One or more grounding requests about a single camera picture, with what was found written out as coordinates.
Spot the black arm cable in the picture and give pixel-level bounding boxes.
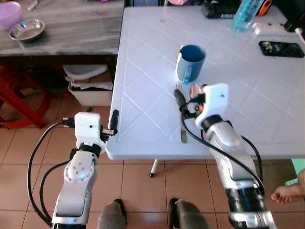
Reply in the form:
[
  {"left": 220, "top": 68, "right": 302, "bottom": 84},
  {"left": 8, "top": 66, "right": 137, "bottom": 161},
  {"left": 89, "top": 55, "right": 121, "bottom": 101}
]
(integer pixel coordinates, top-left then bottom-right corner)
[
  {"left": 27, "top": 121, "right": 77, "bottom": 226},
  {"left": 178, "top": 106, "right": 265, "bottom": 196}
]

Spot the white power strip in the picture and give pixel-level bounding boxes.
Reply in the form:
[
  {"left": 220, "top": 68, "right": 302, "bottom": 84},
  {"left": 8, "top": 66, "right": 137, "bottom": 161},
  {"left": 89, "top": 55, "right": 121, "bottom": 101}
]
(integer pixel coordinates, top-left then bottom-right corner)
[{"left": 252, "top": 22, "right": 289, "bottom": 36}]

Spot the grey right robot leg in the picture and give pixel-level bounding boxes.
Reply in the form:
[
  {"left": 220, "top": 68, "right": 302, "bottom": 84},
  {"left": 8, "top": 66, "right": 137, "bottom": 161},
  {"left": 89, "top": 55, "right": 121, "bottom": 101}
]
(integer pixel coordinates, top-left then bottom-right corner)
[{"left": 168, "top": 198, "right": 211, "bottom": 229}]

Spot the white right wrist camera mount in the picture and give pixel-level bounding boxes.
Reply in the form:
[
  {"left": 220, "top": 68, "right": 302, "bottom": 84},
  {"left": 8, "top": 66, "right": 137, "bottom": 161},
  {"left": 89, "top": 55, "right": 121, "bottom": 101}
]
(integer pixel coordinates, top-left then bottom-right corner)
[{"left": 202, "top": 83, "right": 230, "bottom": 121}]

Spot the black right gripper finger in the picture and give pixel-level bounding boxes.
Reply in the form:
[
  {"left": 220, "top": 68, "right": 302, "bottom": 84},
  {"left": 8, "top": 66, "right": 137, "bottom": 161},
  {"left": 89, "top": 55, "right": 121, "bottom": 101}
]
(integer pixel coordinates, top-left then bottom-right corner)
[{"left": 174, "top": 89, "right": 187, "bottom": 113}]

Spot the blue plastic water bottle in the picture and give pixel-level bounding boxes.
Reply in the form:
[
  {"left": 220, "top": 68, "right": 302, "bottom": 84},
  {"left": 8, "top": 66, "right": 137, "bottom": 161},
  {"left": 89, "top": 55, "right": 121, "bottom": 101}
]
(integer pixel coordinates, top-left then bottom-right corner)
[{"left": 231, "top": 0, "right": 265, "bottom": 34}]

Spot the person's bare foot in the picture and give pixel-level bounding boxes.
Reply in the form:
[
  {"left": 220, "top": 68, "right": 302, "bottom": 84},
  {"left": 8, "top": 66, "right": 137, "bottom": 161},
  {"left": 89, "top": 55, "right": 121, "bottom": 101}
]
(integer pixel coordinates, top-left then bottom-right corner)
[{"left": 271, "top": 167, "right": 305, "bottom": 205}]

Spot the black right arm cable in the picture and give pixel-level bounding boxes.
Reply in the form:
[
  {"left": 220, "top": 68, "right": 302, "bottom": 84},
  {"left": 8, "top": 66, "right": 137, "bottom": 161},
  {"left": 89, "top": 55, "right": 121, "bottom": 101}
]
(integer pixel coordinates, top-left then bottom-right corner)
[{"left": 178, "top": 106, "right": 265, "bottom": 196}]

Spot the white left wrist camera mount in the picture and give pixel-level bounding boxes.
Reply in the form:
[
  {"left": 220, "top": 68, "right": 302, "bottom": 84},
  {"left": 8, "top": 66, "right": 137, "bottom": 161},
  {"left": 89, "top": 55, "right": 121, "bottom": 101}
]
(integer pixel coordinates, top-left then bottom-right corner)
[{"left": 74, "top": 112, "right": 108, "bottom": 146}]

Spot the steel bowl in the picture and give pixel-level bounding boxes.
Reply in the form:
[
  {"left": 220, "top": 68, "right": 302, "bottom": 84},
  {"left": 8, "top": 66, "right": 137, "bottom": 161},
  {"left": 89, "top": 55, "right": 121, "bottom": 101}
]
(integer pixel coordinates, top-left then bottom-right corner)
[{"left": 9, "top": 19, "right": 46, "bottom": 42}]

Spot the blue plastic mug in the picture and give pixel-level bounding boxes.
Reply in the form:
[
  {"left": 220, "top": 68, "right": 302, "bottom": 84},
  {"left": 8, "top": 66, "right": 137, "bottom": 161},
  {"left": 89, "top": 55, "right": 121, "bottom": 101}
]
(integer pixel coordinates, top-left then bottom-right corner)
[{"left": 176, "top": 44, "right": 207, "bottom": 84}]

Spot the steel fork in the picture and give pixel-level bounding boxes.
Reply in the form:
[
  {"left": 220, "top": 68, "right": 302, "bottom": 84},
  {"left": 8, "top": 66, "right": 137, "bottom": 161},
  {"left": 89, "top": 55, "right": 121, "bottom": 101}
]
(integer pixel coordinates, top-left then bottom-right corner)
[{"left": 175, "top": 83, "right": 189, "bottom": 144}]

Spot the white storage bin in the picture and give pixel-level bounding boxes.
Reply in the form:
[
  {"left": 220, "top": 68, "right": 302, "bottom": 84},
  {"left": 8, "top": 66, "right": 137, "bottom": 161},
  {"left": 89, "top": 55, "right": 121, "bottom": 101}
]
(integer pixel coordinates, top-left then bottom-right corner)
[{"left": 63, "top": 64, "right": 114, "bottom": 107}]

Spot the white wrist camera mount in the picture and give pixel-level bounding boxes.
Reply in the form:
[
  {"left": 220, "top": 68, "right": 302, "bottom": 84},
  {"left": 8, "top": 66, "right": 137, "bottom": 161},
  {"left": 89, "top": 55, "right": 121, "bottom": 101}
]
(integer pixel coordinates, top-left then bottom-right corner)
[
  {"left": 74, "top": 112, "right": 108, "bottom": 146},
  {"left": 202, "top": 83, "right": 230, "bottom": 121}
]

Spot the black smartphone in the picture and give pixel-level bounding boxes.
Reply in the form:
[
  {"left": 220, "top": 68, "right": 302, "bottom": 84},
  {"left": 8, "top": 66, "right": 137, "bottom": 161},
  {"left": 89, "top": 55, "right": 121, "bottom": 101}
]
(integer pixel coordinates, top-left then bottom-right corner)
[{"left": 259, "top": 41, "right": 305, "bottom": 59}]

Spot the small grey stick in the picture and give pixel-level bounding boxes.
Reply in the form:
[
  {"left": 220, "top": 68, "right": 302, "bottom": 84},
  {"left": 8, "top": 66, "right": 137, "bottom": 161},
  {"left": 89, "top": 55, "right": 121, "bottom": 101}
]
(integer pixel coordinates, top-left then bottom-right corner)
[{"left": 27, "top": 0, "right": 41, "bottom": 11}]

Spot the red plastic stool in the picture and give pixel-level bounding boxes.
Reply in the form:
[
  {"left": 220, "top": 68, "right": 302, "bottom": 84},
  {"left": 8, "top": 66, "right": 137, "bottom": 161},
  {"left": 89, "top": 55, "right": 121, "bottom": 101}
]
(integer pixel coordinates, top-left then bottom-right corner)
[{"left": 0, "top": 66, "right": 54, "bottom": 130}]

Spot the steel spoon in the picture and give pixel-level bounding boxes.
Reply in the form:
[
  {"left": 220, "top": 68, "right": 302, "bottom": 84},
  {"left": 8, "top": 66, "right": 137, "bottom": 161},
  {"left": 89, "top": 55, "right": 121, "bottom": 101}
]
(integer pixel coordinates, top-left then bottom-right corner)
[{"left": 189, "top": 84, "right": 204, "bottom": 100}]

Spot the black box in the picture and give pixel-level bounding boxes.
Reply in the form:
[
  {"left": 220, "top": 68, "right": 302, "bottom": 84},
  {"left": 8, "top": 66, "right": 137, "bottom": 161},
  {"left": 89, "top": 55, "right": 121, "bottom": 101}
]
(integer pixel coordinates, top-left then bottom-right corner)
[{"left": 274, "top": 0, "right": 305, "bottom": 34}]

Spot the green plastic object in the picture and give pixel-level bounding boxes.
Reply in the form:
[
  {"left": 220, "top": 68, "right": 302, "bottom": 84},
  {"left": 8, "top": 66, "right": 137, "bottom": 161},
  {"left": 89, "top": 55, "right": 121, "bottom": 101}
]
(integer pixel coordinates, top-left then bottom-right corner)
[{"left": 285, "top": 159, "right": 305, "bottom": 187}]

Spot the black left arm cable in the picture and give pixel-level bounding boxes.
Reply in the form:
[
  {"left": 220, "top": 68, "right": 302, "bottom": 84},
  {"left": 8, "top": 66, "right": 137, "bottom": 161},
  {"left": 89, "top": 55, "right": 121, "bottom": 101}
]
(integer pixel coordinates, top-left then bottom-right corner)
[{"left": 27, "top": 121, "right": 77, "bottom": 226}]

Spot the black and orange device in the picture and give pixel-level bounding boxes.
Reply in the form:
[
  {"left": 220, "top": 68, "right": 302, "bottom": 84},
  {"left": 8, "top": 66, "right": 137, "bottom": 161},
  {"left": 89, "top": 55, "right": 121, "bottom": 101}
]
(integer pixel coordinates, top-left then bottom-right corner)
[{"left": 201, "top": 0, "right": 274, "bottom": 20}]

